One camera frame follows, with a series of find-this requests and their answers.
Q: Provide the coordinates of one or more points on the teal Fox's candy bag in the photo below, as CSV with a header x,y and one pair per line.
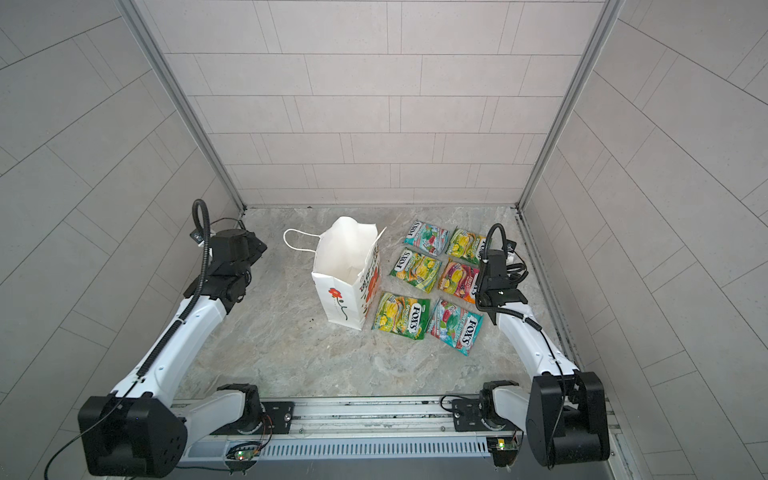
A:
x,y
427,238
455,326

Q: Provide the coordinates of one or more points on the left circuit board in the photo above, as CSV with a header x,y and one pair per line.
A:
x,y
244,452

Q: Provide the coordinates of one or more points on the orange Fox's candy bag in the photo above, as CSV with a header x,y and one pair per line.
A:
x,y
459,280

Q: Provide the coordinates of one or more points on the green Fox's spring tea bag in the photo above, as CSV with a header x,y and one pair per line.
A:
x,y
416,269

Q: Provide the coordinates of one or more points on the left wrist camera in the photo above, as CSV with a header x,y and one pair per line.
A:
x,y
199,236

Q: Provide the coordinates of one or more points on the white floral paper bag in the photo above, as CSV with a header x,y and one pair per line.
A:
x,y
346,270

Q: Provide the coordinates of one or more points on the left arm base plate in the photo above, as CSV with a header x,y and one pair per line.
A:
x,y
271,417

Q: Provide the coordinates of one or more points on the right circuit board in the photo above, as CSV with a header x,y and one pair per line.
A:
x,y
503,450

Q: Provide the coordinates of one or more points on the circuit board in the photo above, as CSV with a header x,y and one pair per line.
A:
x,y
244,452
503,450

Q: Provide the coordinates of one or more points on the aluminium mounting rail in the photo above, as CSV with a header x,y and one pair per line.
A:
x,y
375,416

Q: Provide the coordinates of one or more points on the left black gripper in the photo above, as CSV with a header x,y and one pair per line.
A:
x,y
253,252

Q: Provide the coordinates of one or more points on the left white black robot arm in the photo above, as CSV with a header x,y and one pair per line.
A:
x,y
133,431

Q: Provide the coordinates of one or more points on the yellow green Fox's candy bag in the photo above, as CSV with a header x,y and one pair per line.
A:
x,y
466,246

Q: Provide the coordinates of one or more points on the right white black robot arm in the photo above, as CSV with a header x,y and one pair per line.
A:
x,y
563,413

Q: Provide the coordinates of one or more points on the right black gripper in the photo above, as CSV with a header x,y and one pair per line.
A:
x,y
481,280

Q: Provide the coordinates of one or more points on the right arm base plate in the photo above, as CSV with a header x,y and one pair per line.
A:
x,y
468,414

